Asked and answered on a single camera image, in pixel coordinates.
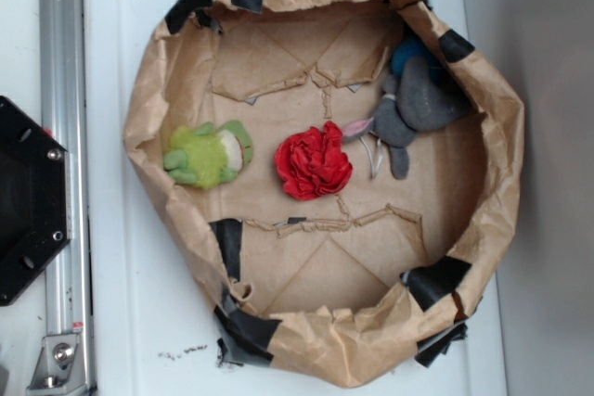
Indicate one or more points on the gray plush animal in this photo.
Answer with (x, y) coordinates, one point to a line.
(410, 104)

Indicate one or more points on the metal corner bracket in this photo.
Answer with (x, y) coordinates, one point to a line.
(60, 367)

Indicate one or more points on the brown paper bag bin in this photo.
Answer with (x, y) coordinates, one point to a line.
(346, 286)

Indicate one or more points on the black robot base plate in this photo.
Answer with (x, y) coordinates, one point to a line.
(34, 216)

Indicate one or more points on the aluminum extrusion rail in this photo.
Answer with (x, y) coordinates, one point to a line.
(68, 290)

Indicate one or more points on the green plush frog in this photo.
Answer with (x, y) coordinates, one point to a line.
(206, 156)

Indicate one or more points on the red crumpled paper flower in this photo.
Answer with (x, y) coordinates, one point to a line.
(312, 164)

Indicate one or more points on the blue plush toy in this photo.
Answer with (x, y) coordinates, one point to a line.
(414, 47)

